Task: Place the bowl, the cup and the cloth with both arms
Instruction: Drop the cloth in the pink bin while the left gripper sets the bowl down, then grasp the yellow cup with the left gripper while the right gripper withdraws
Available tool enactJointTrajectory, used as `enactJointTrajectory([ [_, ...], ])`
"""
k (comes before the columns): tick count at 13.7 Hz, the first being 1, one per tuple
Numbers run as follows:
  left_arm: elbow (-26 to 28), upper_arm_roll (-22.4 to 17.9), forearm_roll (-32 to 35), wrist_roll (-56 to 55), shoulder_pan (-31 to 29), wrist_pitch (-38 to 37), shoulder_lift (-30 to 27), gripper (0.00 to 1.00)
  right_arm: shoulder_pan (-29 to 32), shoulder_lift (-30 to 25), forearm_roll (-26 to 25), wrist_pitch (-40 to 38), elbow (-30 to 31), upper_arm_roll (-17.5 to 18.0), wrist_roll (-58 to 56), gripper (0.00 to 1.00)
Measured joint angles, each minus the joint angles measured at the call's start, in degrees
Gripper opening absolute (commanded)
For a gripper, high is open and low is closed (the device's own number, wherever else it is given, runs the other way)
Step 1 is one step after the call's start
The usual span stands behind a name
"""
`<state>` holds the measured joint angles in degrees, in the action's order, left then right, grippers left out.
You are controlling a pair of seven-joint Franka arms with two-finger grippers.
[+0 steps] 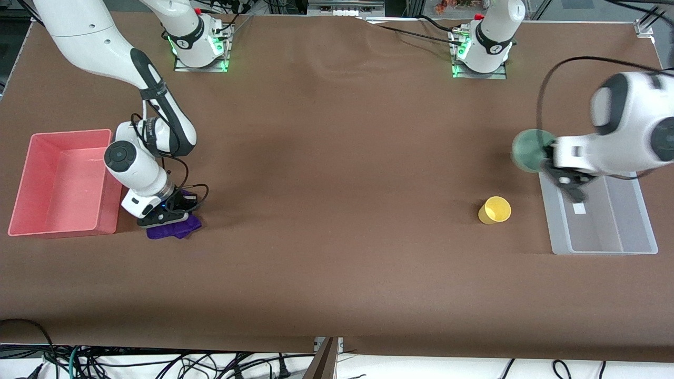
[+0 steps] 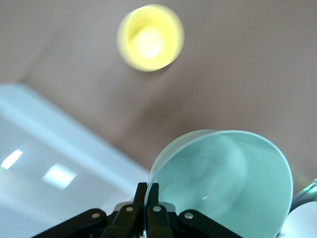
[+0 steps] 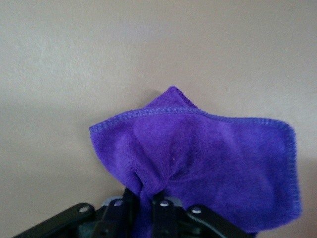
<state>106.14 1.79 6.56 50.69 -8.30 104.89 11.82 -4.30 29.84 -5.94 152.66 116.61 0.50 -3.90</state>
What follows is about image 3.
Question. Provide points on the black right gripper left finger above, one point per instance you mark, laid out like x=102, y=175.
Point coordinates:
x=74, y=220

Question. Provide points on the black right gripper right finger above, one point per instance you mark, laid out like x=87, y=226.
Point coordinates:
x=188, y=220

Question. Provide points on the purple microfibre cloth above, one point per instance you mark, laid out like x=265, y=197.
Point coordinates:
x=210, y=158

